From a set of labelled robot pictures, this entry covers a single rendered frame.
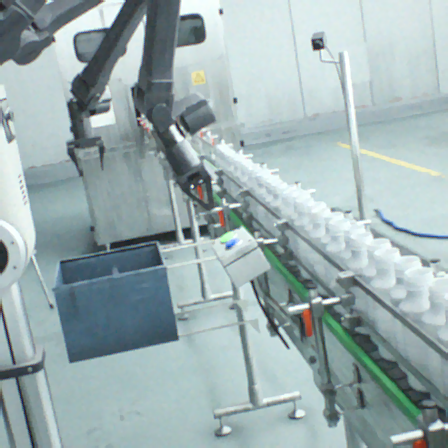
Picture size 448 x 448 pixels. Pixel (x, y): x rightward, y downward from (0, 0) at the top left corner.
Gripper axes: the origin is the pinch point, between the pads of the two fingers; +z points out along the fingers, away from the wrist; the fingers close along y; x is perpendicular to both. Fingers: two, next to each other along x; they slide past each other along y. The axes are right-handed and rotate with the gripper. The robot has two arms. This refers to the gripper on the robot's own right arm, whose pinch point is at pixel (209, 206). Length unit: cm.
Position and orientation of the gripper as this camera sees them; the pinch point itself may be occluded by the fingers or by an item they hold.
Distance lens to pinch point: 160.9
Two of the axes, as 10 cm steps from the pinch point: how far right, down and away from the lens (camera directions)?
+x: -8.6, 5.1, -0.4
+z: 4.9, 8.4, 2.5
